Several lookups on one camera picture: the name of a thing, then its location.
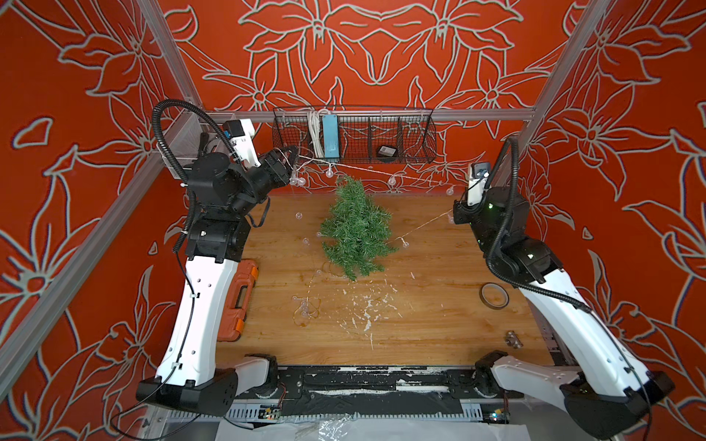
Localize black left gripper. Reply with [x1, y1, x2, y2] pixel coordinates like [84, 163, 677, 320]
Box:
[231, 141, 298, 221]

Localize clear bulb string lights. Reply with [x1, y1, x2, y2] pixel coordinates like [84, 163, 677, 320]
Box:
[283, 162, 450, 336]

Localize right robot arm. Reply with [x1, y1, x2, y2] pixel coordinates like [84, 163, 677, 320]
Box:
[452, 136, 675, 440]

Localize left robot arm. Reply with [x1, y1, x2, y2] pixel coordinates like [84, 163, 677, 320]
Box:
[136, 98, 300, 416]

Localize small green christmas tree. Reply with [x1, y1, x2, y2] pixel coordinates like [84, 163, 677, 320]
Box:
[319, 176, 397, 281]

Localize teal box in basket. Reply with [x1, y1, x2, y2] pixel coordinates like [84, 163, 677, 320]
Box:
[322, 114, 340, 162]

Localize dark tape roll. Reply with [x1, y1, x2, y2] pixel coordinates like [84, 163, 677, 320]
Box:
[479, 283, 510, 311]

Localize small black device in basket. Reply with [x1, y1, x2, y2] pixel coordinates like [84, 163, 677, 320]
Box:
[376, 145, 398, 160]

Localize orange plastic tool case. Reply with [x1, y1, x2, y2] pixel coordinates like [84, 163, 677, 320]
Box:
[217, 259, 259, 342]

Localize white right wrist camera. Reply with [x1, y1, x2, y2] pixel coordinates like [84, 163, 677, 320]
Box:
[466, 162, 491, 207]

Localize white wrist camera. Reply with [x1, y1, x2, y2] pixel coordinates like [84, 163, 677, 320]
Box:
[466, 162, 491, 207]
[222, 119, 261, 169]

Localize white cable bundle in basket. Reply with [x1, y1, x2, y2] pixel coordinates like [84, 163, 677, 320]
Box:
[306, 109, 325, 160]

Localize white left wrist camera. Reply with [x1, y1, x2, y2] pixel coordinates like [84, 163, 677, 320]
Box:
[222, 119, 261, 169]

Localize black wire wall basket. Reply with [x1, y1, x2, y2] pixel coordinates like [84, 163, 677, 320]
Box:
[272, 105, 438, 165]

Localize clear acrylic wall bin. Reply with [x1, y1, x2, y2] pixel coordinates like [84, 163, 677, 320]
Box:
[164, 110, 210, 171]

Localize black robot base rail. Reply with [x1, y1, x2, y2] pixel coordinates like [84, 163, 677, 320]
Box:
[202, 366, 542, 424]

